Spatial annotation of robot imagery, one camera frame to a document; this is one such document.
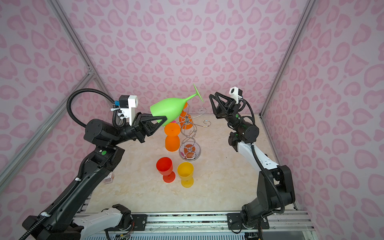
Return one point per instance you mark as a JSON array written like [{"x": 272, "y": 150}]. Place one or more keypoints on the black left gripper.
[{"x": 138, "y": 132}]

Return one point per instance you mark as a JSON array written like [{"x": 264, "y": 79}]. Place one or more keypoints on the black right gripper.
[{"x": 229, "y": 113}]

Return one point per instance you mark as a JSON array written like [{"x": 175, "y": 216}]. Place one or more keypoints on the green plastic wine glass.
[{"x": 171, "y": 108}]

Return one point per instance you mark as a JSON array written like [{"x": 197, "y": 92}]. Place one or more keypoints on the red plastic wine glass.
[{"x": 165, "y": 168}]

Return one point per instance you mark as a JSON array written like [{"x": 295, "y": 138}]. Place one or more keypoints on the yellow plastic wine glass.
[{"x": 186, "y": 172}]

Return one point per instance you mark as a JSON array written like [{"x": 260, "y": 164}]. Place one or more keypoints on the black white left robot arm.
[{"x": 56, "y": 221}]

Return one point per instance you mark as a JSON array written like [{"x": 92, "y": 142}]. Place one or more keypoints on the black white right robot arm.
[{"x": 275, "y": 188}]

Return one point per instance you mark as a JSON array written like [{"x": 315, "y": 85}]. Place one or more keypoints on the front orange plastic wine glass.
[{"x": 172, "y": 141}]

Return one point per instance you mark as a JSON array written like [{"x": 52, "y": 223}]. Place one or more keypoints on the orange plastic wine glass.
[
  {"x": 185, "y": 120},
  {"x": 172, "y": 141}
]

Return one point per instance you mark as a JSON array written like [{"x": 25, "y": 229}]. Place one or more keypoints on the back orange plastic wine glass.
[{"x": 185, "y": 120}]

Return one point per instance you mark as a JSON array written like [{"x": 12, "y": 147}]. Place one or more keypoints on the chrome wire wine glass rack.
[{"x": 189, "y": 149}]

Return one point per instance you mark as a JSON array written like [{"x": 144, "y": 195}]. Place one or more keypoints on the aluminium diagonal frame bar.
[{"x": 30, "y": 108}]

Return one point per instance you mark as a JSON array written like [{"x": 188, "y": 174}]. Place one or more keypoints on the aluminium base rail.
[{"x": 291, "y": 225}]

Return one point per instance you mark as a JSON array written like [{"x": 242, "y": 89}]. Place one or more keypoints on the aluminium corner frame post right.
[{"x": 293, "y": 43}]

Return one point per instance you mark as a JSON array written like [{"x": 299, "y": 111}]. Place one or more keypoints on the aluminium corner frame post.
[
  {"x": 293, "y": 43},
  {"x": 87, "y": 57}
]

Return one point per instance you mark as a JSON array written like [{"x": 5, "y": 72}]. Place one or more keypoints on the aluminium corner frame post left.
[{"x": 87, "y": 57}]

